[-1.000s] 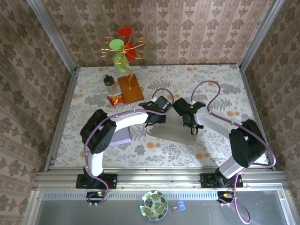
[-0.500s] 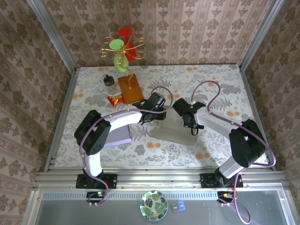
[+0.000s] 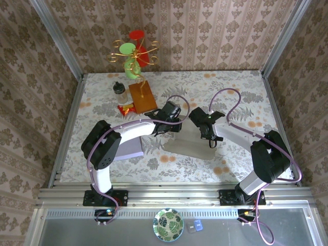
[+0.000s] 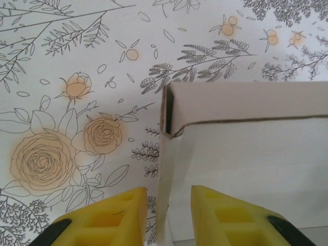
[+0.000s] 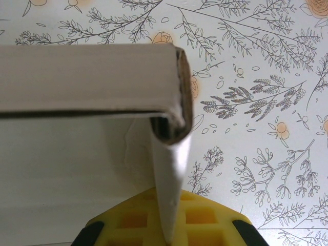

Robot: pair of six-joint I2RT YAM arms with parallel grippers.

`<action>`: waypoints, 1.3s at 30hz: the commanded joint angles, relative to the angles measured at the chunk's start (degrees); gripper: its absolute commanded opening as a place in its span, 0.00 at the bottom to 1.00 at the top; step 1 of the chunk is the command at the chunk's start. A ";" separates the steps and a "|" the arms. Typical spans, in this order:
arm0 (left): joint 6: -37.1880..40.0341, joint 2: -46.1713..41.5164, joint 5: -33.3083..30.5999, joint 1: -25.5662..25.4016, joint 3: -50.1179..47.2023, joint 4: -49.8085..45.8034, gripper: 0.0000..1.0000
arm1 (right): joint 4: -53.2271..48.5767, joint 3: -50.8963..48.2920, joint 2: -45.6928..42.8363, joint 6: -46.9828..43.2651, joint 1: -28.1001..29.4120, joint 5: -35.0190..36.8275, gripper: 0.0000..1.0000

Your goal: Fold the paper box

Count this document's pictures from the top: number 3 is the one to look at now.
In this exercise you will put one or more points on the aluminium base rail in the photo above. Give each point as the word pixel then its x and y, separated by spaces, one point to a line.
pixel 174 194

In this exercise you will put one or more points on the red snack packet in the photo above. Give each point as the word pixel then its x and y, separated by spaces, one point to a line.
pixel 126 109

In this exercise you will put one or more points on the white beige paper box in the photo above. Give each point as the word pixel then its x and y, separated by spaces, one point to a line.
pixel 187 148

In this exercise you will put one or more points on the small blue card case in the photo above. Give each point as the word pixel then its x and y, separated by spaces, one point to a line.
pixel 198 225

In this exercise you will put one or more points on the red plastic goblet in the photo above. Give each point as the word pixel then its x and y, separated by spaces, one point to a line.
pixel 135 34

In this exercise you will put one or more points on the slotted metal strip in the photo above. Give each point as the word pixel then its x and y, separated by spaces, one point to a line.
pixel 143 213

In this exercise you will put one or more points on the aluminium frame post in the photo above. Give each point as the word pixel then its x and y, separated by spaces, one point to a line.
pixel 58 38
pixel 285 38

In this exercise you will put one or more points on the white lavender paper box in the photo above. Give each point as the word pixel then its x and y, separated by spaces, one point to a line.
pixel 130 151

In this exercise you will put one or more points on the floral table cloth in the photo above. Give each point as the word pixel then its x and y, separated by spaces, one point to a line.
pixel 179 174

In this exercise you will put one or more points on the leaf pattern bowl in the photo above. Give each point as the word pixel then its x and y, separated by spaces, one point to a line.
pixel 167 225

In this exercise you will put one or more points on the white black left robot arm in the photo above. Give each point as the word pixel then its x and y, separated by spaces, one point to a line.
pixel 133 130

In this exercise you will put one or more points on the green plastic goblet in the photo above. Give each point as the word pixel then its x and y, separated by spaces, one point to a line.
pixel 126 48

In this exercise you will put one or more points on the small circuit board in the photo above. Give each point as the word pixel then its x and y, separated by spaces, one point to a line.
pixel 105 212
pixel 246 213

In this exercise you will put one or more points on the clear bottle black cap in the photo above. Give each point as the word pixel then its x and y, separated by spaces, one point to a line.
pixel 119 89

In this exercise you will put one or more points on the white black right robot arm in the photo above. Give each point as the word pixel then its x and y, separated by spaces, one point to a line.
pixel 235 132

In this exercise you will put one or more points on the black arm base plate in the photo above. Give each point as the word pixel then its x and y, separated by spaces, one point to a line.
pixel 225 198
pixel 123 198

